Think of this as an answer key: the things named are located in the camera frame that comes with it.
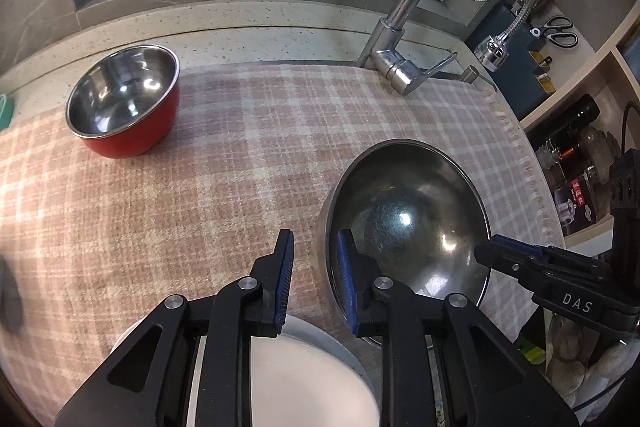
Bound black cable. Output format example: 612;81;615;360
621;101;640;168

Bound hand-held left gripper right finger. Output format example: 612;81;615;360
336;228;583;427

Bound red steel bowl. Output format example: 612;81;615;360
66;46;181;158

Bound large steel bowl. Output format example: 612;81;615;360
317;138;492;348

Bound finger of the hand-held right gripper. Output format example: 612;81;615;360
492;234;603;264
474;241;553;295

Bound person's right hand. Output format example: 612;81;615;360
547;322;640;413

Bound chrome faucet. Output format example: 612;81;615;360
357;0;550;96

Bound red black box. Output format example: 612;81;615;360
552;169;613;238

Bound plaid cloth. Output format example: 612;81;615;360
0;63;568;427

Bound black bottle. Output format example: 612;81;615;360
530;94;601;148

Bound flexible faucet sprayer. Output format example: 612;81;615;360
472;0;550;72

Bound white floral plate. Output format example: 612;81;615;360
110;313;375;427

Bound dark blue knife block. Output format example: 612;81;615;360
467;4;556;105

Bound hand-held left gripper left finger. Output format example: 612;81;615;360
52;229;295;427

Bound black handled scissors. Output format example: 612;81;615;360
530;16;579;50

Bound clear glass cup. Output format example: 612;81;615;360
580;127;621;178

